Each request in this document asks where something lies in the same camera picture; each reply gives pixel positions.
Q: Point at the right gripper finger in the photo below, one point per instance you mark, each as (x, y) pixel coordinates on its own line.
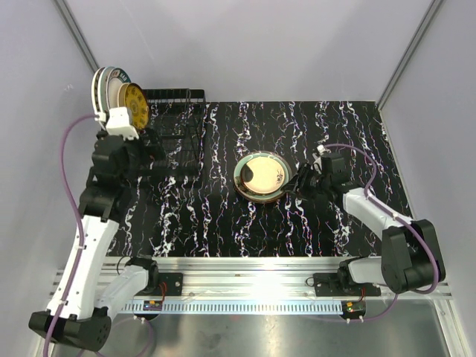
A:
(290, 189)
(293, 183)

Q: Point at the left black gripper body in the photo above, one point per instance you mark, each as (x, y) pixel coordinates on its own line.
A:
(140, 154)

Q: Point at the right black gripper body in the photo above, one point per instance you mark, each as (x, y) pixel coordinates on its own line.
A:
(311, 183)

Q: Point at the yellow patterned small plate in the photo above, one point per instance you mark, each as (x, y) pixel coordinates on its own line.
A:
(135, 100)

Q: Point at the small cream floral plate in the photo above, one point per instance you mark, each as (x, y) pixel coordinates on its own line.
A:
(121, 94)

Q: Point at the white plate watermelon pattern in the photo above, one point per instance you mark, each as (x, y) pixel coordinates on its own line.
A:
(104, 83)

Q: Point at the white plate dark green rim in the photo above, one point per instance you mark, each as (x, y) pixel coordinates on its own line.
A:
(114, 80)

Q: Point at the cream plate dark floral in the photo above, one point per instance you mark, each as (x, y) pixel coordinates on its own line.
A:
(263, 173)

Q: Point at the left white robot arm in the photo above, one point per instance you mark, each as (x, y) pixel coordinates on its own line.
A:
(78, 315)

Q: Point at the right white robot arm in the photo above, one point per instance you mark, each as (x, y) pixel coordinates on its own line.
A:
(410, 259)

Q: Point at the stack of remaining plates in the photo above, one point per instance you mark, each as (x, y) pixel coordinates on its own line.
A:
(252, 197)

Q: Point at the black marble pattern mat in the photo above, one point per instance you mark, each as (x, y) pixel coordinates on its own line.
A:
(203, 215)

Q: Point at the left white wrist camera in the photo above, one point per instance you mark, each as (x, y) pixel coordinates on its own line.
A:
(118, 121)

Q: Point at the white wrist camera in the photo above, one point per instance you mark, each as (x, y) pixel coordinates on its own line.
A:
(318, 155)
(118, 121)

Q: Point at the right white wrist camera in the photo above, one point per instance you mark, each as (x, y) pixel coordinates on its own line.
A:
(318, 155)

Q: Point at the black wire dish rack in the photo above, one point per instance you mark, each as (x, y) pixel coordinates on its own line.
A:
(173, 133)

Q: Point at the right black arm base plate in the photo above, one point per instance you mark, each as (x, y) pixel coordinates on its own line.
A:
(328, 285)

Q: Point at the aluminium mounting rail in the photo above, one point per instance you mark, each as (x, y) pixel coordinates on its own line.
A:
(223, 278)

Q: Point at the left aluminium frame post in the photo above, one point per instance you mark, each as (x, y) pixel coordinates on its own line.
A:
(66, 14)

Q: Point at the aluminium frame post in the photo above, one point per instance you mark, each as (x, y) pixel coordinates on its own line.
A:
(66, 14)
(418, 36)

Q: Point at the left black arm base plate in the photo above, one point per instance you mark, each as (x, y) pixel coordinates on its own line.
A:
(169, 283)

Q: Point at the white slotted cable duct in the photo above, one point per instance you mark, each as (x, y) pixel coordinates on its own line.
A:
(244, 307)

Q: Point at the right aluminium frame post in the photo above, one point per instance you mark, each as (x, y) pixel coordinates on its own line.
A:
(418, 36)

